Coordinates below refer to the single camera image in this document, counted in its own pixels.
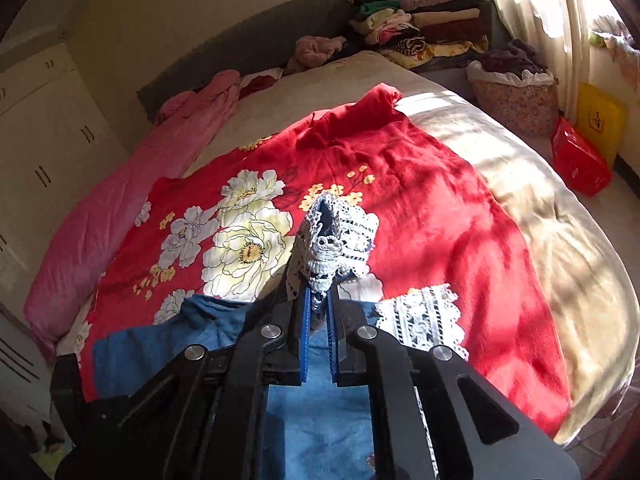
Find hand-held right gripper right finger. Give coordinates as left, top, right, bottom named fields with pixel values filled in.
left=325, top=285, right=581, bottom=480

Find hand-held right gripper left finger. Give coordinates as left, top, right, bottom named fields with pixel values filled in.
left=52, top=260, right=311, bottom=480

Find blue denim pants lace trim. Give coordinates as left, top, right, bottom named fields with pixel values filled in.
left=92, top=190, right=471, bottom=480

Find red floral blanket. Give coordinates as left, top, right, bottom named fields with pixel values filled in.
left=80, top=82, right=573, bottom=436

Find pink quilt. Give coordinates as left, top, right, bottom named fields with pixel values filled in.
left=22, top=70, right=242, bottom=356

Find dark red cloth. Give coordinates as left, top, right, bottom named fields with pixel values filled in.
left=239, top=74, right=278, bottom=100

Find pink fluffy cloth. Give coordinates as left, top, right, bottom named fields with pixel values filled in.
left=285, top=35, right=348, bottom=76

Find white bedside cabinet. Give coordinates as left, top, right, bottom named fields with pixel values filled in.
left=0, top=305, right=57, bottom=426

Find grey headboard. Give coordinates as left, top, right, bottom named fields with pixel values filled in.
left=137, top=0, right=358, bottom=123

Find floral laundry basket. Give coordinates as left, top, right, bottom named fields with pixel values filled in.
left=467, top=60, right=561, bottom=137

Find red bag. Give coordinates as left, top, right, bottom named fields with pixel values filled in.
left=550, top=117, right=613, bottom=197

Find white wardrobe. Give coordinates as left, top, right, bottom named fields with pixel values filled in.
left=0, top=42, right=131, bottom=311

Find purple clothes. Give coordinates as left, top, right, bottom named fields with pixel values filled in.
left=480, top=39, right=551, bottom=78

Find pile of folded clothes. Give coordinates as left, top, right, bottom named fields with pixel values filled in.
left=350, top=0, right=493, bottom=71

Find yellow bag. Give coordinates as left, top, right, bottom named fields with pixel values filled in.
left=575, top=82, right=628, bottom=168

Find floral cloth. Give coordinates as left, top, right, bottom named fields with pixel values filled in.
left=589, top=14, right=640, bottom=92

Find white wire rack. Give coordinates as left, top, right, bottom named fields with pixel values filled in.
left=560, top=400, right=631, bottom=466

